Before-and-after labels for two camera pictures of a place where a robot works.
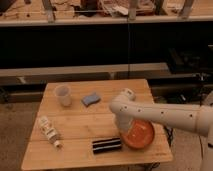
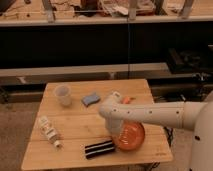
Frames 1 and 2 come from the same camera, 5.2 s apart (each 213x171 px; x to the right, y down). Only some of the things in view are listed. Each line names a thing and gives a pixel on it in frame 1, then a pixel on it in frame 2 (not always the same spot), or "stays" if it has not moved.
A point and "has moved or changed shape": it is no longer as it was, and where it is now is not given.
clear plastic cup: [64, 95] stays
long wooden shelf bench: [158, 70] stays
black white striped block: [109, 144] has moved or changed shape
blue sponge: [91, 99] stays
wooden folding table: [74, 129] stays
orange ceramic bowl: [138, 133] has moved or changed shape
